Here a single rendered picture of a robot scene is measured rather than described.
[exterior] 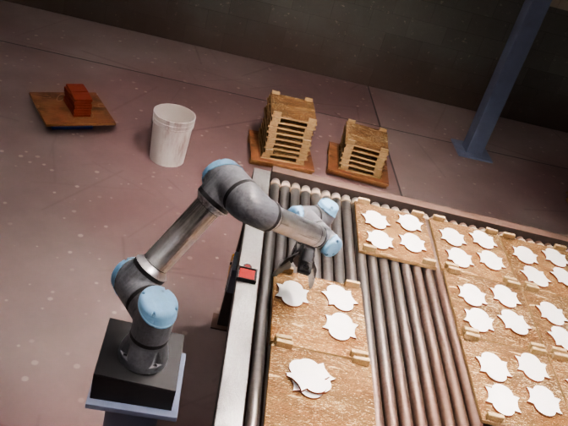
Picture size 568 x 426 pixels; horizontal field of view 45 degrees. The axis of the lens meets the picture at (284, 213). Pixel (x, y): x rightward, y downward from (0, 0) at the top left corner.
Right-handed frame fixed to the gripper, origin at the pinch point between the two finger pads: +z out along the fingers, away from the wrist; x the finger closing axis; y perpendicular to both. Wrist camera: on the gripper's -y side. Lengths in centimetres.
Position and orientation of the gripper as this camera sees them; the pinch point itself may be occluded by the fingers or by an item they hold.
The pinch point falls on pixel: (291, 284)
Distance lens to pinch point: 255.4
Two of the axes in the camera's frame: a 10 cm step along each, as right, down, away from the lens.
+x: -9.2, -3.3, -1.9
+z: -3.8, 8.1, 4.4
